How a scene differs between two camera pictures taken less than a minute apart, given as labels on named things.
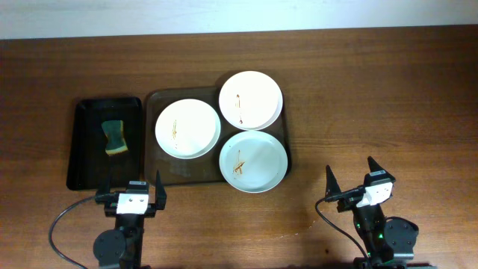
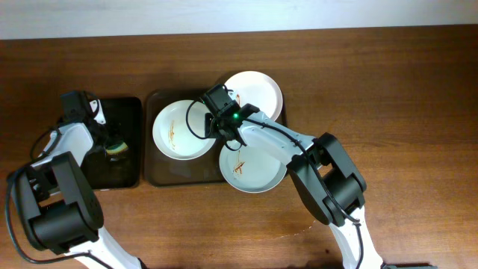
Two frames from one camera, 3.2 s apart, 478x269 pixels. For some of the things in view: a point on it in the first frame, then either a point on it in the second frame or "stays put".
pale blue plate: (254, 161) stays put
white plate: (187, 128) stays put
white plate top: (251, 99) stays put
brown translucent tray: (179, 171) stays put
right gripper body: (347, 195) → (227, 133)
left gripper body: (105, 198) → (103, 138)
